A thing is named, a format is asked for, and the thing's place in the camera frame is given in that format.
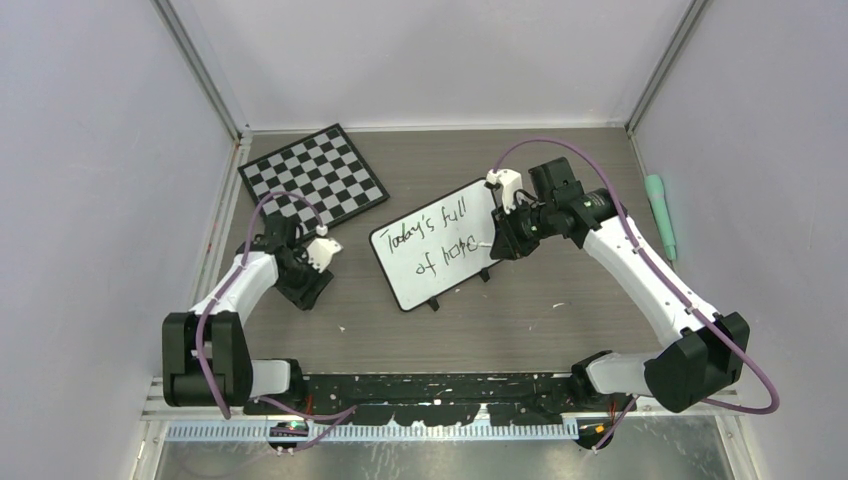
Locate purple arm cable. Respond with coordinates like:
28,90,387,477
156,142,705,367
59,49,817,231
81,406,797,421
196,191,359,453
493,137,781,453

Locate mint green handle tool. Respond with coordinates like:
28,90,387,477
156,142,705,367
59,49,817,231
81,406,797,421
645,174,677,262

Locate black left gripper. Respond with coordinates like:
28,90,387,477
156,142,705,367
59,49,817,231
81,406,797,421
274,249,331,311

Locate white slotted cable duct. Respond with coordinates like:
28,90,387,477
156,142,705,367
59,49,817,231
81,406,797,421
165,419,579,443

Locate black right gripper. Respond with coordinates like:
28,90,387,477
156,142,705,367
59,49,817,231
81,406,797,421
492,196,556,260

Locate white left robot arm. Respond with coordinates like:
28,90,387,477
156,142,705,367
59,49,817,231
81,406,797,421
162,215,343,416

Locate small black-framed whiteboard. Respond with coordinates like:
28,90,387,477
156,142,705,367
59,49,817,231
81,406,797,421
368,178,497,312

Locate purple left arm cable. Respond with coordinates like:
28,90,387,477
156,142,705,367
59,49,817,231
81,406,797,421
196,191,359,453

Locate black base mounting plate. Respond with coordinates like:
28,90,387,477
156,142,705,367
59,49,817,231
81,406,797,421
270,373,630,427

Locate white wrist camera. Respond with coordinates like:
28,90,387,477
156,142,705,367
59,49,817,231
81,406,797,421
306,225,344,273
486,169,523,214

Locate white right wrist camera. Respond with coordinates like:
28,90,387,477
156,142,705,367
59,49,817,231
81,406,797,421
486,169,523,214

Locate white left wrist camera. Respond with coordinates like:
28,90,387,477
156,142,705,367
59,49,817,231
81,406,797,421
306,225,344,273

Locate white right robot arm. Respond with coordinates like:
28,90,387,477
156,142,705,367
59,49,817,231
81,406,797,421
486,157,750,413

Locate black white chessboard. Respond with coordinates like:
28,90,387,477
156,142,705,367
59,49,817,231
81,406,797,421
239,123,390,236

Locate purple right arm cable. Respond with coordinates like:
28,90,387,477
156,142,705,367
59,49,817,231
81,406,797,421
493,137,781,453

